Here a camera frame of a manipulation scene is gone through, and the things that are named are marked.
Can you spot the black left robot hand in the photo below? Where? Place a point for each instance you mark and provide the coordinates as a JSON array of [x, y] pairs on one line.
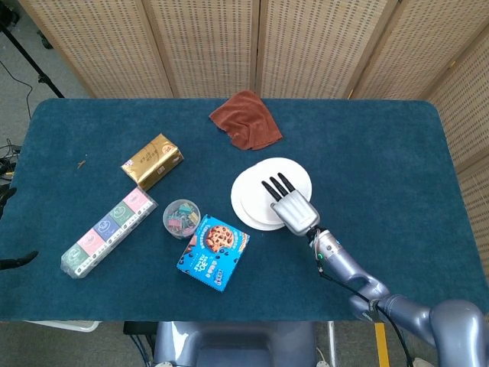
[[19, 260]]

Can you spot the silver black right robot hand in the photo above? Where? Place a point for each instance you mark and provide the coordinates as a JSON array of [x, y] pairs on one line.
[[298, 214]]

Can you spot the white paper plate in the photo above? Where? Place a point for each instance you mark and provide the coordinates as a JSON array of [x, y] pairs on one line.
[[238, 202], [298, 172]]

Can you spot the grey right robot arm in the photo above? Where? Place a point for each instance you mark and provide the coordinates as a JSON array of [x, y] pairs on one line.
[[344, 264]]

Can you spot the brown folded cloth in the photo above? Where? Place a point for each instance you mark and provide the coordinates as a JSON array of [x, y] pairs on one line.
[[248, 118]]

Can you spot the teal fabric table cover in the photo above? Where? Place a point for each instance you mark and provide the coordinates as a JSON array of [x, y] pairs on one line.
[[344, 153]]

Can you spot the white flat object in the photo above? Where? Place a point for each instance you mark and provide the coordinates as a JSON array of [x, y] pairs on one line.
[[68, 325]]

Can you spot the long multicolour tissue pack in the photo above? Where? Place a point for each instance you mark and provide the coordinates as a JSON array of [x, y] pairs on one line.
[[107, 233]]

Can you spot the blue chocolate cookie box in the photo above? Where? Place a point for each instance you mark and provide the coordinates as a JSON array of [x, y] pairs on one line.
[[210, 260]]

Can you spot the small brown twig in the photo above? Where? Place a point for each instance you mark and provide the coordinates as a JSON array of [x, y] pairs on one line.
[[81, 164]]

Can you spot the clear jar of binder clips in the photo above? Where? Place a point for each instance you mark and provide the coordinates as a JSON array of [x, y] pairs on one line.
[[181, 219]]

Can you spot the metal table leg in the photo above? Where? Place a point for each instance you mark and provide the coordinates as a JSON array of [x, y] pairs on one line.
[[331, 344]]

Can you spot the black box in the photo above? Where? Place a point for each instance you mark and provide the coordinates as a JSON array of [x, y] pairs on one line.
[[139, 328]]

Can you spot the grey robot torso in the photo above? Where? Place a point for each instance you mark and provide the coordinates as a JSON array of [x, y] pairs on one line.
[[229, 344]]

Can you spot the gold tissue pack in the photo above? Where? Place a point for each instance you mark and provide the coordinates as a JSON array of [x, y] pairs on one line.
[[153, 162]]

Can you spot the woven rattan screen panel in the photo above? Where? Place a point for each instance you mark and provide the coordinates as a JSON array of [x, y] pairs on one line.
[[317, 46], [473, 134], [206, 46], [107, 46], [412, 57]]

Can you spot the black tripod stand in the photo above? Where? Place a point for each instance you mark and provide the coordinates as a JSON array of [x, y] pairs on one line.
[[45, 79]]

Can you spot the black caster wheel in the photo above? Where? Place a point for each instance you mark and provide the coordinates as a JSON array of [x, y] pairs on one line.
[[46, 42]]

